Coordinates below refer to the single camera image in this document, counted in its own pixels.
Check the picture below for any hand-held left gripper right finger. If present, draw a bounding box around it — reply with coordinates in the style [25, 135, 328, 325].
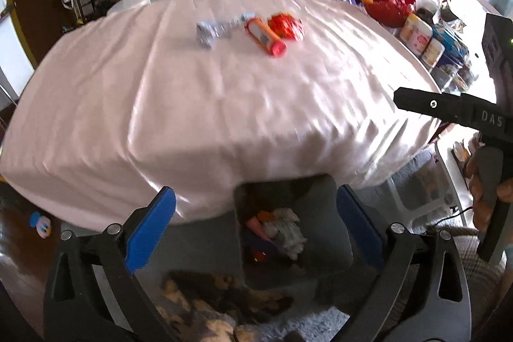
[332, 185, 473, 342]

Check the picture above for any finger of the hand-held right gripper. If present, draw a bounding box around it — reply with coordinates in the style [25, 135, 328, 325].
[393, 87, 462, 123]

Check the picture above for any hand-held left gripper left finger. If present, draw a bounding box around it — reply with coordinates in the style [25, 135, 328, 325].
[43, 186, 181, 342]

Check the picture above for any grey trash bin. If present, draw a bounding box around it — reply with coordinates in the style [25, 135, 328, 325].
[231, 173, 356, 288]

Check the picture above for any clear plastic bag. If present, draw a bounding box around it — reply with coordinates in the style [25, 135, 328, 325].
[264, 207, 308, 260]

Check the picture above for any red wrapper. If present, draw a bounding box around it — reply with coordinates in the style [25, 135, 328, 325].
[267, 13, 306, 43]

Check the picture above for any orange tube canister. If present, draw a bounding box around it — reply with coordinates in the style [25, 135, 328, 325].
[244, 17, 288, 58]

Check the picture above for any grey foil wrapper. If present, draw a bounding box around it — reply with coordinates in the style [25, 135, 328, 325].
[196, 19, 226, 51]

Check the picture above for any blue-grey twisted wrapper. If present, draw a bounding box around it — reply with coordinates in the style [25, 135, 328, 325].
[223, 11, 256, 31]

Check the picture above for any person's right hand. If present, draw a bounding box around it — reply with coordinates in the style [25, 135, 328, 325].
[464, 145, 490, 232]

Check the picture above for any grey rug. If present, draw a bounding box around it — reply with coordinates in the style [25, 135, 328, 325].
[132, 220, 443, 342]

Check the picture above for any blue tin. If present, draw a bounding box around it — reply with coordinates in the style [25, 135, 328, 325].
[434, 25, 470, 75]

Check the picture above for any white plastic rack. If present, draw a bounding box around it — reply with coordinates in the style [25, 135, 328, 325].
[386, 141, 478, 231]

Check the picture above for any brown fluffy cloth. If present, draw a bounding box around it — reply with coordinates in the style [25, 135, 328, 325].
[159, 269, 295, 342]

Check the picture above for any red plastic basket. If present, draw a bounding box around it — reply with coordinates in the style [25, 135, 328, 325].
[362, 0, 417, 28]

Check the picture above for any duck plush toy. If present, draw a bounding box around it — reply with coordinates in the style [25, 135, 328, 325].
[28, 211, 54, 239]

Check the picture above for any grey woven cushion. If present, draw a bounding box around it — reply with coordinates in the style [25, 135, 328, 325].
[452, 228, 513, 329]

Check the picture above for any white round stool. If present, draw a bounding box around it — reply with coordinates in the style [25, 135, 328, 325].
[106, 0, 152, 17]

